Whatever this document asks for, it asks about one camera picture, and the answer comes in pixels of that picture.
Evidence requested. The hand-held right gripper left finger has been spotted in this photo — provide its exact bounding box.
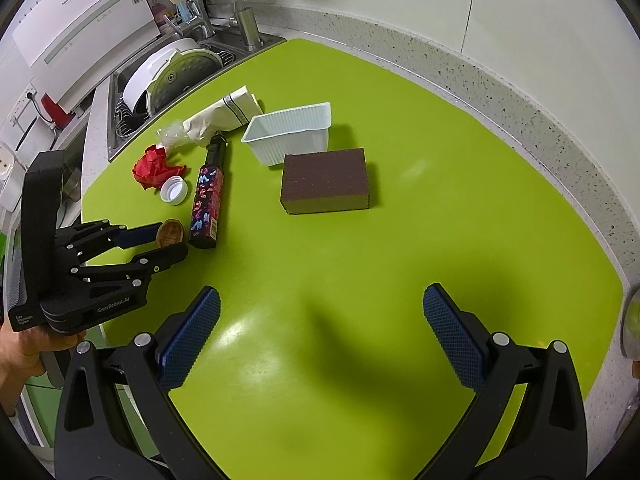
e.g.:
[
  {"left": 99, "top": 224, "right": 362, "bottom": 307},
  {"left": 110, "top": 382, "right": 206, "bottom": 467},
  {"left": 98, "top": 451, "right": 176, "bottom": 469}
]
[{"left": 54, "top": 286, "right": 222, "bottom": 480}]

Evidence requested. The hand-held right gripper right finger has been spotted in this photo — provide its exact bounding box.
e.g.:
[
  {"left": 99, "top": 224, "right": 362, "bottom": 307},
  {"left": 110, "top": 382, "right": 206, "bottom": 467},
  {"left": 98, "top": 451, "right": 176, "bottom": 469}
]
[{"left": 422, "top": 283, "right": 588, "bottom": 480}]

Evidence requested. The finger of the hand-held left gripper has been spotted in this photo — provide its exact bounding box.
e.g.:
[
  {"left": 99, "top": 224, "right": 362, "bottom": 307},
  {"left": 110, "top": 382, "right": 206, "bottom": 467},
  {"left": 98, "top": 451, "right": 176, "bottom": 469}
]
[
  {"left": 55, "top": 219, "right": 163, "bottom": 264},
  {"left": 69, "top": 245, "right": 189, "bottom": 287}
]

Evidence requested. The person's left hand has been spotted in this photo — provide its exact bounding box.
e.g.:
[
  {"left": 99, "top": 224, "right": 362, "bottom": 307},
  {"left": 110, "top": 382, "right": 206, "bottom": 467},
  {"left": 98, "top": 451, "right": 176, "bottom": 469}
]
[{"left": 0, "top": 317, "right": 87, "bottom": 418}]

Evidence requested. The white bottle cap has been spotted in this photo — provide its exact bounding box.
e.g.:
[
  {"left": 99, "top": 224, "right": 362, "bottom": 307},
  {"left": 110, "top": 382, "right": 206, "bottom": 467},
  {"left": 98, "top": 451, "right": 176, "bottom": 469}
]
[{"left": 160, "top": 177, "right": 189, "bottom": 206}]

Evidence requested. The red crumpled paper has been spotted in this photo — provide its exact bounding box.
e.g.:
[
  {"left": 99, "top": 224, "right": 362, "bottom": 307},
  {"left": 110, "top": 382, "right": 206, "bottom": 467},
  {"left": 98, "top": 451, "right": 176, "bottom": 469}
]
[{"left": 131, "top": 144, "right": 189, "bottom": 192}]

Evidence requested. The dark bottle with colourful label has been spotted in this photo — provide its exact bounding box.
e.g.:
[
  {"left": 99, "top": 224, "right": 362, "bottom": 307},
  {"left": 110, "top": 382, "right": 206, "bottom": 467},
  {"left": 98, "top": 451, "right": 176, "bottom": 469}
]
[{"left": 188, "top": 131, "right": 230, "bottom": 250}]

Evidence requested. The small white appliance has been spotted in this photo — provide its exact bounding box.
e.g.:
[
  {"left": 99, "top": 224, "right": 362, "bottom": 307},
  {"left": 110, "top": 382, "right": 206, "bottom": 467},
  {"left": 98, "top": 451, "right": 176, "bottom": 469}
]
[{"left": 0, "top": 142, "right": 19, "bottom": 182}]

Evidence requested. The clear crumpled plastic wrap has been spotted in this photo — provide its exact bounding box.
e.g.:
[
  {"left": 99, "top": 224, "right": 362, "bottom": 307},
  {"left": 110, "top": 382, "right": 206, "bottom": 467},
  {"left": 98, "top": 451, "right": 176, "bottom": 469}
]
[{"left": 156, "top": 121, "right": 194, "bottom": 153}]

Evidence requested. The green table mat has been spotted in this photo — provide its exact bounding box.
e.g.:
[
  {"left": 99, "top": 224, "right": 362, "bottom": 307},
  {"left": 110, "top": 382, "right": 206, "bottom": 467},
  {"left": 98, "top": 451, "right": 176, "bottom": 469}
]
[{"left": 80, "top": 38, "right": 626, "bottom": 480}]

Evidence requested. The red cup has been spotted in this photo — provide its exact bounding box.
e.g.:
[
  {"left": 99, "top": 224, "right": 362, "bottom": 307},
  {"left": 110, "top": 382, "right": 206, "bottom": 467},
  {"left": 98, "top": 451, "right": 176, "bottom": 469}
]
[{"left": 41, "top": 92, "right": 77, "bottom": 129}]

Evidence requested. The white crumpled paper bag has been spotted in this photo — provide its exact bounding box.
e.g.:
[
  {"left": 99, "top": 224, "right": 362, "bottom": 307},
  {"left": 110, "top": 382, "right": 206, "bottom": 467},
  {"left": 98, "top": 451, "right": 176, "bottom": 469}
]
[{"left": 182, "top": 85, "right": 264, "bottom": 147}]

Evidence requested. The white rice cooker pot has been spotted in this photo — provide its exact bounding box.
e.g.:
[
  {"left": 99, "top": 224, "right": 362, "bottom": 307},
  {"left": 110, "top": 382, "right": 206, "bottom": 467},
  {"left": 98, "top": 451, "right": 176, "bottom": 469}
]
[{"left": 122, "top": 37, "right": 201, "bottom": 116}]

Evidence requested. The round metal cooker lid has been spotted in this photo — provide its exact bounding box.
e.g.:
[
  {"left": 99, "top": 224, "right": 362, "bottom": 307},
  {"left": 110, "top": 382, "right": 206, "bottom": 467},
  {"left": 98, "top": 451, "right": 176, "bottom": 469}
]
[{"left": 145, "top": 49, "right": 224, "bottom": 116}]

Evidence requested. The clear glass jar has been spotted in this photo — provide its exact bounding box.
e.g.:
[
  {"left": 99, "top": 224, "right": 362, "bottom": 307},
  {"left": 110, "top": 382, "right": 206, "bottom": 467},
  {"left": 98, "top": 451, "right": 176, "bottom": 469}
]
[{"left": 621, "top": 285, "right": 640, "bottom": 361}]

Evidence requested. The white ribbed plastic tray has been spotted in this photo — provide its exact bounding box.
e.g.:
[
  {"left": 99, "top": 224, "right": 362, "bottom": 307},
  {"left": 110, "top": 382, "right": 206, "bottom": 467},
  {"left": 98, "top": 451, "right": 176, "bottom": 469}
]
[{"left": 241, "top": 102, "right": 333, "bottom": 168}]

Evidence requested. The brown and green sponge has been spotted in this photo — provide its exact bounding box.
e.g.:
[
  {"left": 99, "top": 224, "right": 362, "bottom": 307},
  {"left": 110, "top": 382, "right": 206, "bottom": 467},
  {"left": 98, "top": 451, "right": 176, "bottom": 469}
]
[{"left": 279, "top": 147, "right": 372, "bottom": 216}]

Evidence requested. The large white kitchen appliance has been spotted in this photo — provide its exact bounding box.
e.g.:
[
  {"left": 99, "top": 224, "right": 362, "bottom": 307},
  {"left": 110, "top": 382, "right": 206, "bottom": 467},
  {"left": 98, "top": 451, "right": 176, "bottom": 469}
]
[{"left": 12, "top": 0, "right": 162, "bottom": 107}]

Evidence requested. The steel kitchen sink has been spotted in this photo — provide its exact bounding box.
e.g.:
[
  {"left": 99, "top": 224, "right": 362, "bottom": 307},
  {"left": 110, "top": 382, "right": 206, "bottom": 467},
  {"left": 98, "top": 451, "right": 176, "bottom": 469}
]
[{"left": 107, "top": 30, "right": 288, "bottom": 162}]

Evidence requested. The small chrome faucet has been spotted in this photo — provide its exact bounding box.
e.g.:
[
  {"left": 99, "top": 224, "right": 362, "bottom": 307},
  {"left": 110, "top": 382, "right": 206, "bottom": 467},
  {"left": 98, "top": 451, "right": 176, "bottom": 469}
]
[{"left": 164, "top": 0, "right": 217, "bottom": 40}]

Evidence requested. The tall steel faucet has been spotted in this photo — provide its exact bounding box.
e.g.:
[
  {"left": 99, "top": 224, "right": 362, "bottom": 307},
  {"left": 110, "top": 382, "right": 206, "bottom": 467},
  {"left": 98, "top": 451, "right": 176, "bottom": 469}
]
[{"left": 220, "top": 0, "right": 264, "bottom": 52}]

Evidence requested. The metal wire dish rack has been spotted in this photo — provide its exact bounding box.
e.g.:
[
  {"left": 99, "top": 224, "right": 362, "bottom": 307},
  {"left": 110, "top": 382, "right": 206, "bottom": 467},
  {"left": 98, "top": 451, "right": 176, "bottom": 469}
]
[{"left": 114, "top": 97, "right": 153, "bottom": 138}]

